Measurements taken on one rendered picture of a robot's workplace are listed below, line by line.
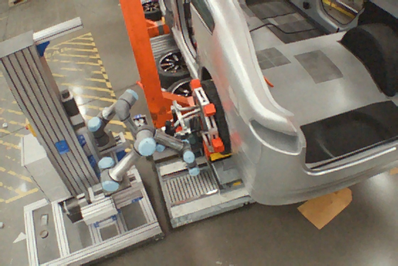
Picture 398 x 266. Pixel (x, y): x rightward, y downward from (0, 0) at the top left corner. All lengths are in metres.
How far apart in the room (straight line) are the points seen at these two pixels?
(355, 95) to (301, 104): 0.52
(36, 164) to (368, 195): 2.99
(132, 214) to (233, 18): 1.96
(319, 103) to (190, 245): 1.69
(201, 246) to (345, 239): 1.31
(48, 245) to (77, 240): 0.29
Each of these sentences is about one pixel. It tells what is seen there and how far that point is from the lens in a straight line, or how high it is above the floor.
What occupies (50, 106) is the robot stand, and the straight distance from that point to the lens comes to 2.38.
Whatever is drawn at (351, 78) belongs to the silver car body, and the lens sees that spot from 3.26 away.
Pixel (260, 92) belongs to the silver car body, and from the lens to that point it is 1.91.
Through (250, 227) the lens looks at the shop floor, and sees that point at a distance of 3.27.
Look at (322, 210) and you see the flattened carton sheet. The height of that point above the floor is 0.01.
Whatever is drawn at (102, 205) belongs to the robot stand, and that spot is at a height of 0.74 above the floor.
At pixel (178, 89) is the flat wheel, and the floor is 0.48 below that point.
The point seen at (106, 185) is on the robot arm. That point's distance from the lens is 2.48.
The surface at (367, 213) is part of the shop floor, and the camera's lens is 3.51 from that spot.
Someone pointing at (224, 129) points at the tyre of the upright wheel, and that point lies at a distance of 2.68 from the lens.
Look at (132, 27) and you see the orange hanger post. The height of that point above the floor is 1.65.
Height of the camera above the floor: 2.84
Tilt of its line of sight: 44 degrees down
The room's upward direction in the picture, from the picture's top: 9 degrees counter-clockwise
